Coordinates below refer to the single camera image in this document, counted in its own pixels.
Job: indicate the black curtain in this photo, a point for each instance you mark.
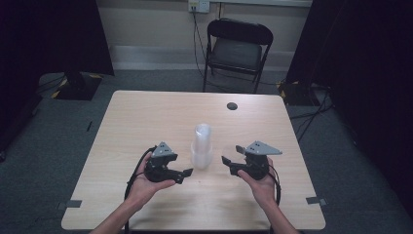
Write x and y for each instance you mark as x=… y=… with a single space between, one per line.
x=367 y=65
x=39 y=42

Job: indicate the black round table grommet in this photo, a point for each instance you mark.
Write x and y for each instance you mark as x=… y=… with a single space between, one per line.
x=232 y=106

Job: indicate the black folding chair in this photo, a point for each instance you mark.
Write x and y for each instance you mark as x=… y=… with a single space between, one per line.
x=235 y=52

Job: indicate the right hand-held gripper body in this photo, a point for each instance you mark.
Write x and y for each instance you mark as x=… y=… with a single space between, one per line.
x=258 y=161

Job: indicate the person's left hand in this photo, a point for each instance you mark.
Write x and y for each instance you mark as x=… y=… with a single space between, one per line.
x=142 y=191

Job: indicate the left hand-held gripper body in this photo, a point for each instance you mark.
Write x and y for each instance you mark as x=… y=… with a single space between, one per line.
x=160 y=165

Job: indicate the small black pen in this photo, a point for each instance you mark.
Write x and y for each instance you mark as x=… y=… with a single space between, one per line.
x=89 y=126

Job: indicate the stack of clear plastic cups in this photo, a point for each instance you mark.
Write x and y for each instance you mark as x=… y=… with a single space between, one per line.
x=202 y=148

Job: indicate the white wall socket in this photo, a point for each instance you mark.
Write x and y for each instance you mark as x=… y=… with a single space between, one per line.
x=198 y=6

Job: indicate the person's right hand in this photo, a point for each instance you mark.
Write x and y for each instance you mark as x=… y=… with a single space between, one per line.
x=261 y=190

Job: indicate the grey tape strip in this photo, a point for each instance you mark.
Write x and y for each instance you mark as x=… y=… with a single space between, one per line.
x=73 y=203
x=315 y=200

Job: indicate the black stand base yellow tape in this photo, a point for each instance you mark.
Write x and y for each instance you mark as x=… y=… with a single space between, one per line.
x=79 y=86

